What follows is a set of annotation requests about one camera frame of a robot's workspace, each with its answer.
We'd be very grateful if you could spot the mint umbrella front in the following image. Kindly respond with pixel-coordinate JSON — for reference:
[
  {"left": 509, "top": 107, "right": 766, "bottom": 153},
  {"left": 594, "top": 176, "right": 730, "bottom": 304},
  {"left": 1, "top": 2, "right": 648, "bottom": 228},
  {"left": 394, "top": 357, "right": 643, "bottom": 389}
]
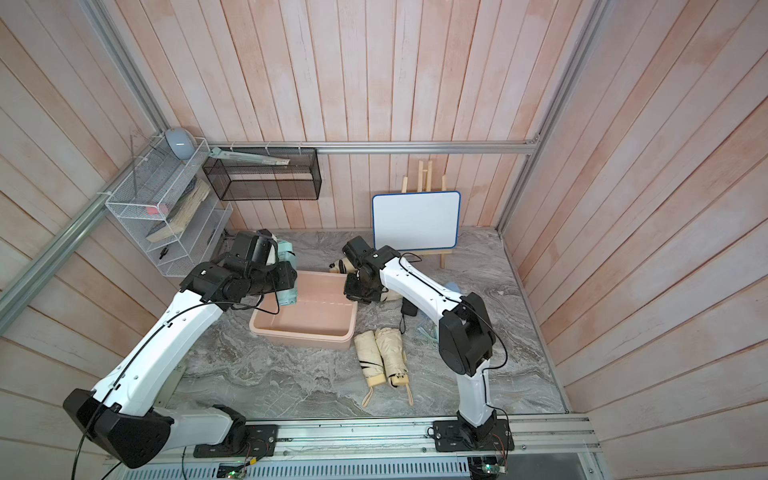
[{"left": 276, "top": 240, "right": 298, "bottom": 307}]

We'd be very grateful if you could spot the mint umbrella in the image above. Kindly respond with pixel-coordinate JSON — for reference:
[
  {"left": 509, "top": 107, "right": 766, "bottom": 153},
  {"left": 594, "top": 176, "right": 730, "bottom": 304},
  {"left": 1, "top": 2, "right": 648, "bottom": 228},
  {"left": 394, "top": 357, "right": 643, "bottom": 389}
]
[
  {"left": 417, "top": 324, "right": 439, "bottom": 344},
  {"left": 276, "top": 240, "right": 298, "bottom": 307}
]

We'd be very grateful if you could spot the pink plastic storage box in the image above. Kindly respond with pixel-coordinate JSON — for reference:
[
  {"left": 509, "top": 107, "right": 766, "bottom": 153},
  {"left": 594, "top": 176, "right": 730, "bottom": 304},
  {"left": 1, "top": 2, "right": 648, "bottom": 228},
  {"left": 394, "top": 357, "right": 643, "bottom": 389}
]
[{"left": 249, "top": 271, "right": 358, "bottom": 351}]

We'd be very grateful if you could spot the beige umbrella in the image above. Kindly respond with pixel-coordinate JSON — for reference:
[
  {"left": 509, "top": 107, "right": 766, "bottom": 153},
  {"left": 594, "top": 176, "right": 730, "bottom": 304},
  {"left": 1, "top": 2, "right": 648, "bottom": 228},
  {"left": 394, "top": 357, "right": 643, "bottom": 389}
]
[
  {"left": 329, "top": 258, "right": 356, "bottom": 275},
  {"left": 354, "top": 331, "right": 386, "bottom": 408},
  {"left": 380, "top": 289, "right": 402, "bottom": 302},
  {"left": 374, "top": 328, "right": 414, "bottom": 406}
]

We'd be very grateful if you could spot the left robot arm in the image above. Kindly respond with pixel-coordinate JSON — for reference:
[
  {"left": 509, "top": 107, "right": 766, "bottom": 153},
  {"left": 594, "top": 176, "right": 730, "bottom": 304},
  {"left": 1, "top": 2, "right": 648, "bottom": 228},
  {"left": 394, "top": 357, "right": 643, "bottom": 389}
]
[{"left": 63, "top": 230, "right": 297, "bottom": 469}]

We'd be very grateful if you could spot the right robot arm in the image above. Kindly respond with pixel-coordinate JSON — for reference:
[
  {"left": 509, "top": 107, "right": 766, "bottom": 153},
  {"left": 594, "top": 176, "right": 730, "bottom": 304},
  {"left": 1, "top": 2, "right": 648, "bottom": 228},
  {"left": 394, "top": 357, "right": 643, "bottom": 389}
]
[{"left": 343, "top": 236, "right": 514, "bottom": 453}]

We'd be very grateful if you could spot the beige umbrella beside purple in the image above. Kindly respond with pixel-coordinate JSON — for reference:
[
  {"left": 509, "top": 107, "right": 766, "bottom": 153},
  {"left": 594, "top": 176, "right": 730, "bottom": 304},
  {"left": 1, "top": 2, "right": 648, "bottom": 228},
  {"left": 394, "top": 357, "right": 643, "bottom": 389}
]
[{"left": 380, "top": 289, "right": 402, "bottom": 302}]

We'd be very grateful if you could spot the black folded umbrella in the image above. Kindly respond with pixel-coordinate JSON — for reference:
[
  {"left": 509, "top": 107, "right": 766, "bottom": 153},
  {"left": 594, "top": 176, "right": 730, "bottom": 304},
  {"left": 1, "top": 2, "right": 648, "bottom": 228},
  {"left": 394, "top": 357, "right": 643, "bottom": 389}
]
[{"left": 399, "top": 298, "right": 419, "bottom": 334}]

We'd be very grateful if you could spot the blue folded umbrella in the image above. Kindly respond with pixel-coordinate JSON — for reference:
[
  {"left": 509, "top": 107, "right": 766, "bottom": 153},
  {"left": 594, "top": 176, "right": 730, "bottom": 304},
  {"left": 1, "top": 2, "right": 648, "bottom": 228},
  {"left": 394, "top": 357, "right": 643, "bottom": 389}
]
[{"left": 444, "top": 282, "right": 461, "bottom": 297}]

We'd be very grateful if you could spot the book on shelf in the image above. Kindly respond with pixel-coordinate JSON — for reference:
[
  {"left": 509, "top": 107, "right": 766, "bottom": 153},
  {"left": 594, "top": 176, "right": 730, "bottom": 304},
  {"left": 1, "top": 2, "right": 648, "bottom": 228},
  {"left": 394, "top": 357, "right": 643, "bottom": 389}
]
[{"left": 146, "top": 177, "right": 210, "bottom": 243}]

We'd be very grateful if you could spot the flat item on basket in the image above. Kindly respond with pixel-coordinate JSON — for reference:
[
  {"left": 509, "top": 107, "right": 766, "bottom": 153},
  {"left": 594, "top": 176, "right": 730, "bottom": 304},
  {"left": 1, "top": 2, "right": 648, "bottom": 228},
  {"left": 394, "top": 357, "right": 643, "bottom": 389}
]
[{"left": 209, "top": 147, "right": 290, "bottom": 167}]

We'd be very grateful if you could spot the grey round speaker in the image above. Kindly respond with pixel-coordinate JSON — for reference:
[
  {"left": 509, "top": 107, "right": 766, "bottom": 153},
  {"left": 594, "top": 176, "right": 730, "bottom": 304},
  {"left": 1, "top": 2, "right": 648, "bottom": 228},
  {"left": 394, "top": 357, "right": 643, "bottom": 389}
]
[{"left": 165, "top": 127, "right": 197, "bottom": 162}]

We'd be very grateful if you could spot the white board blue frame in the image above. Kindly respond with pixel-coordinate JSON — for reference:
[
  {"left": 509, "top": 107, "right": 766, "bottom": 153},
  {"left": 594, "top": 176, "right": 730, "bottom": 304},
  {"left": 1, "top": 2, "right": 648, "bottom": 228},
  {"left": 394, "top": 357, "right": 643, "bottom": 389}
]
[{"left": 372, "top": 191, "right": 462, "bottom": 252}]

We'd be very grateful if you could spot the black wire basket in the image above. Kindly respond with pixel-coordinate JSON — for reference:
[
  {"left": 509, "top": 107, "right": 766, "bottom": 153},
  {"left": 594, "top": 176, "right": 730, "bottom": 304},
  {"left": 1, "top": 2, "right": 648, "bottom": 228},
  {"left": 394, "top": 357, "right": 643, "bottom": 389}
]
[{"left": 203, "top": 147, "right": 322, "bottom": 201}]

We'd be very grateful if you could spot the white wire shelf rack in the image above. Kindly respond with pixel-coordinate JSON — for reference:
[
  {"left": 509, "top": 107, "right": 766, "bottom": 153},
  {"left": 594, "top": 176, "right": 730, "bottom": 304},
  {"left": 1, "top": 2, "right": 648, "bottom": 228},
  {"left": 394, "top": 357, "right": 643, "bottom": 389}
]
[{"left": 106, "top": 136, "right": 232, "bottom": 278}]

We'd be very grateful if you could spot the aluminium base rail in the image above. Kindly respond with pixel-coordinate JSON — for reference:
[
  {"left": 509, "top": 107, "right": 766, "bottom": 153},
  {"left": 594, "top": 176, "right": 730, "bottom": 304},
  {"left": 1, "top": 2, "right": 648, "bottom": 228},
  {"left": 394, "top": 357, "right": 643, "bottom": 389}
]
[{"left": 97, "top": 414, "right": 611, "bottom": 479}]

